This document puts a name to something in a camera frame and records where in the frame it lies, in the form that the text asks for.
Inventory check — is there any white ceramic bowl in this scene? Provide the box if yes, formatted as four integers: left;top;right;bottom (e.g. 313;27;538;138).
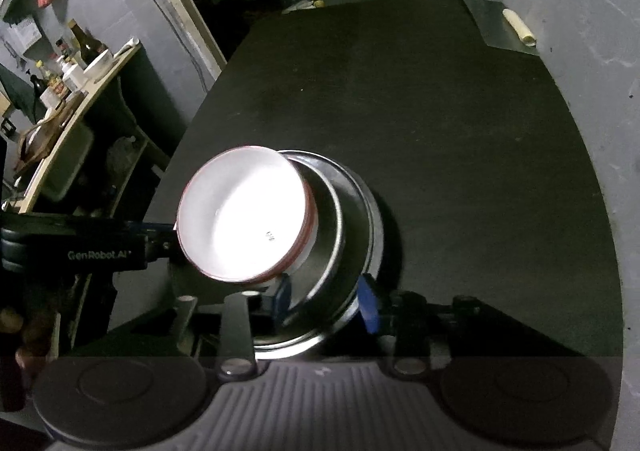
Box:
175;145;318;284

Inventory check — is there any cleaver knife steel blade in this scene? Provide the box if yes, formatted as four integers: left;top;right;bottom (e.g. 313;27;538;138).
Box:
462;0;539;56

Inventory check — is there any steel plate with sticker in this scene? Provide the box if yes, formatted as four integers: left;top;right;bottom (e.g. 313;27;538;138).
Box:
254;150;384;360

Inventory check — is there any brown glass bottle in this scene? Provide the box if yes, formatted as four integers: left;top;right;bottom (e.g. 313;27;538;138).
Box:
67;20;106;65

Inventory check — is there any white bowl on shelf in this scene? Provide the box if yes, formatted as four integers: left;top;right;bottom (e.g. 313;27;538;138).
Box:
84;49;114;81

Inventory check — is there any deep steel bowl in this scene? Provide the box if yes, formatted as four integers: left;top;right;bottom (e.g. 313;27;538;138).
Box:
281;151;345;317

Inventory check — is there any wooden side shelf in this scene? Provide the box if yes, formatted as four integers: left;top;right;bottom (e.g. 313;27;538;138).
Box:
12;42;142;214

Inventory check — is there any cream rolled cloth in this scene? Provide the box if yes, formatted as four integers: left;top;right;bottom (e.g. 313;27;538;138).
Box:
502;8;537;48

